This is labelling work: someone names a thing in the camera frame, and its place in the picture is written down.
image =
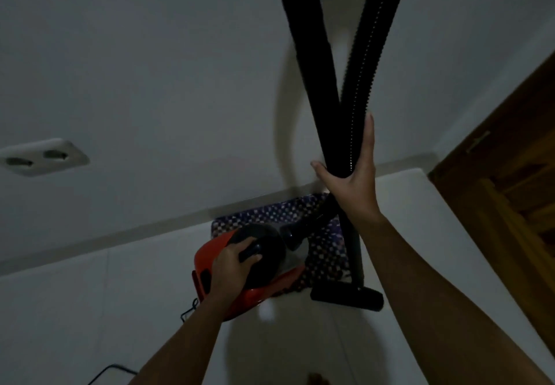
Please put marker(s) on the person's right hand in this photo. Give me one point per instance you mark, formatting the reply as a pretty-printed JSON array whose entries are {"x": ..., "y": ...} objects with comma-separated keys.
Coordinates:
[{"x": 353, "y": 196}]

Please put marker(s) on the person's left hand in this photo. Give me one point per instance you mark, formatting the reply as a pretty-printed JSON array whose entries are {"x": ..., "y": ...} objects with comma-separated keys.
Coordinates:
[{"x": 227, "y": 274}]

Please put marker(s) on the person's left fingers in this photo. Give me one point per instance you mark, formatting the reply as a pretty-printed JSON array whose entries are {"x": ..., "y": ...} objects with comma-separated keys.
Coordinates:
[{"x": 238, "y": 245}]

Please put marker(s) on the person's right thumb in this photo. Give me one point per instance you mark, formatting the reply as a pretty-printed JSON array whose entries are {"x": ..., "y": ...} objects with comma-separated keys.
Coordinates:
[{"x": 324, "y": 171}]

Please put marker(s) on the red and black vacuum cleaner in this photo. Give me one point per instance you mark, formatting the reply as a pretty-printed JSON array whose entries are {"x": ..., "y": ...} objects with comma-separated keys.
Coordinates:
[{"x": 264, "y": 263}]

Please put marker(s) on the black vacuum wand with nozzle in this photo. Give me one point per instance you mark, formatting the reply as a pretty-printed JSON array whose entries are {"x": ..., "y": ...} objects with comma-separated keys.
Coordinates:
[{"x": 310, "y": 51}]

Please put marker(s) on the person's left forearm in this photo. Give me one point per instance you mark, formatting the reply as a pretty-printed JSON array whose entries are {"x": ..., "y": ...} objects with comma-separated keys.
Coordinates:
[{"x": 188, "y": 345}]

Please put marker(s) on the person's right forearm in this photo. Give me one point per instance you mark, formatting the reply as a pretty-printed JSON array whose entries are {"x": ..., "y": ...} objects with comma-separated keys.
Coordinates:
[{"x": 425, "y": 306}]

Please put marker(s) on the checkered doormat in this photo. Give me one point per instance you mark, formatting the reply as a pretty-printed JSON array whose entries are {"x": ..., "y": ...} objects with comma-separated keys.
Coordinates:
[{"x": 264, "y": 215}]

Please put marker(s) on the brown wooden door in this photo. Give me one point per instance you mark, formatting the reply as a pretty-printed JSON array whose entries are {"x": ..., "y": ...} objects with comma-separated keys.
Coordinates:
[{"x": 516, "y": 168}]

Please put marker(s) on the white double wall socket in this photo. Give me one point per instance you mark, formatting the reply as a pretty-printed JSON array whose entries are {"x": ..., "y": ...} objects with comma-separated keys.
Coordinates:
[{"x": 41, "y": 157}]

